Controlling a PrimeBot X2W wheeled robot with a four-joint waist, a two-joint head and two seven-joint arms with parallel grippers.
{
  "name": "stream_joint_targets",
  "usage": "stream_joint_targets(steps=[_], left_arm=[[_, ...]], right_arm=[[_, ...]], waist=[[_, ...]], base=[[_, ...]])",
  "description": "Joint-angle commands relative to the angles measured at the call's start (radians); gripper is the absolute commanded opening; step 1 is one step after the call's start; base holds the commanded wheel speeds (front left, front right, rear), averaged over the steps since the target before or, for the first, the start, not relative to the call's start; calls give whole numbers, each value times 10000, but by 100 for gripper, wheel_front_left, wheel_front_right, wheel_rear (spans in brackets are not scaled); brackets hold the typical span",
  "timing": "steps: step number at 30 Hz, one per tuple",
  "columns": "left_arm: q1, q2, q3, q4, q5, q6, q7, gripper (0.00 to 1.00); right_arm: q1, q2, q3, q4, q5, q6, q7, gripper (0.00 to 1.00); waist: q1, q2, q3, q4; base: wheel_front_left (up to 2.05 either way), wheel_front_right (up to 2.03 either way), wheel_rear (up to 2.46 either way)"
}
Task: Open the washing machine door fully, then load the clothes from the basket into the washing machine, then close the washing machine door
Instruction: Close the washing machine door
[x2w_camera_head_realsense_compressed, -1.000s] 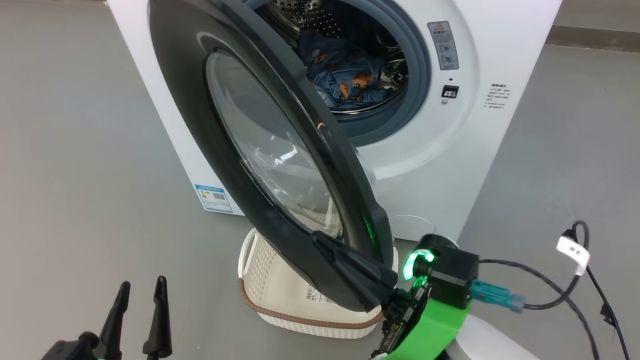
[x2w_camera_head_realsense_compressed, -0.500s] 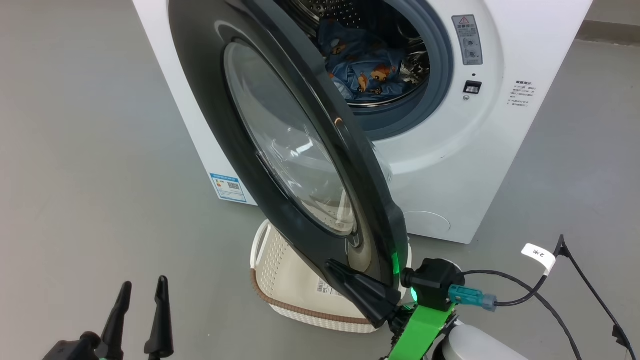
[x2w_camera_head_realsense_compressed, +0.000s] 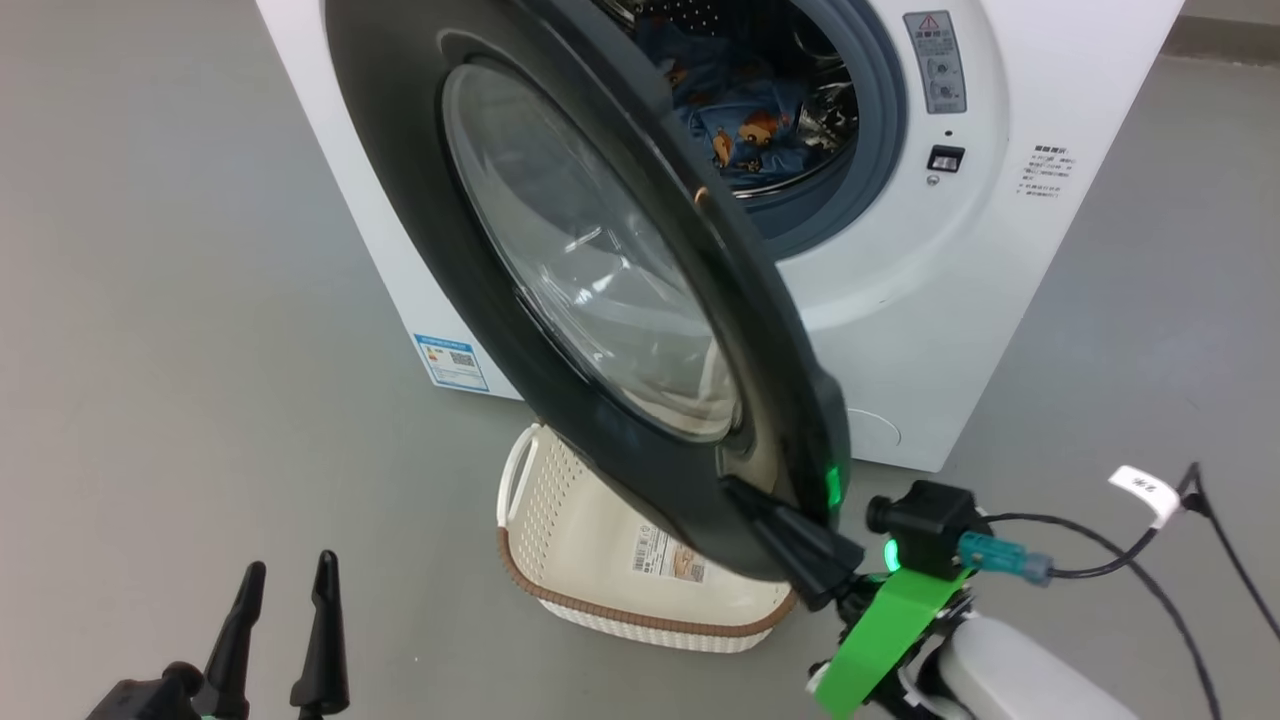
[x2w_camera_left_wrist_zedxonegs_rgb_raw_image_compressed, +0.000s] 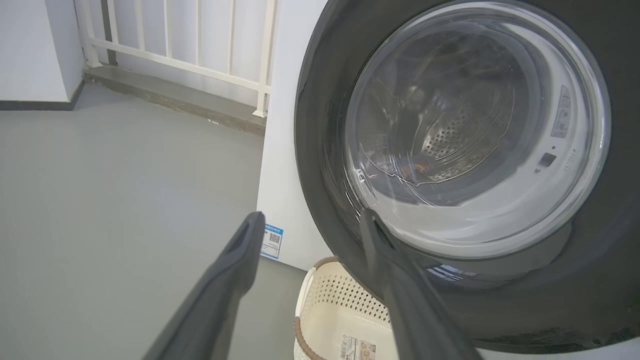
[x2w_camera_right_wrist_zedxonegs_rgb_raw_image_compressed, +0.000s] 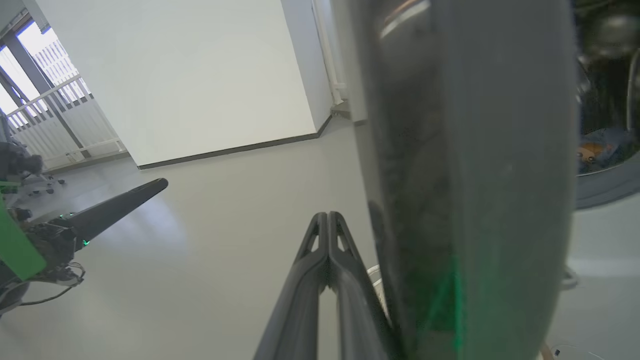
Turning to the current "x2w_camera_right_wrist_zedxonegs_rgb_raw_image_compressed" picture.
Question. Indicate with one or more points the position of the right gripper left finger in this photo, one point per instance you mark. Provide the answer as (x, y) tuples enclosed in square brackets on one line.
[(305, 290)]

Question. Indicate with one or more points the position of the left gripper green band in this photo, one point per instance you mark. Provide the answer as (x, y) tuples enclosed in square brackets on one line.
[(20, 250)]

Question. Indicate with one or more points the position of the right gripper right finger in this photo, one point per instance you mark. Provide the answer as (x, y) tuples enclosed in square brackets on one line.
[(357, 300)]

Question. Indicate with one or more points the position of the dark round washing machine door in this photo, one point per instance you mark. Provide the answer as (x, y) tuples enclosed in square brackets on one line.
[(475, 175)]

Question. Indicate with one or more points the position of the blue orange patterned garment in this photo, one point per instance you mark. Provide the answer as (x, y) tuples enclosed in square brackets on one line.
[(607, 150)]

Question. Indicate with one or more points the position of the white washing machine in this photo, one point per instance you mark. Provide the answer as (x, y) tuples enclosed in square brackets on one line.
[(600, 300)]

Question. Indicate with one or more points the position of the grey washing machine door seal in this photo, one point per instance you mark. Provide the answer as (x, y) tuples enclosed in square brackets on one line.
[(610, 187)]

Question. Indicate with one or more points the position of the office chair with castors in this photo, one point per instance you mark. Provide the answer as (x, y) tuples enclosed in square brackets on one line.
[(47, 184)]

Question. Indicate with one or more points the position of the white balcony railing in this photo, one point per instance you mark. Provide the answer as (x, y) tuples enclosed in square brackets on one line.
[(65, 117)]

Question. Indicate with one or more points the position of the white wall pipe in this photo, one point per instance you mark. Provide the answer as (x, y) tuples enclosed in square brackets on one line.
[(327, 50)]

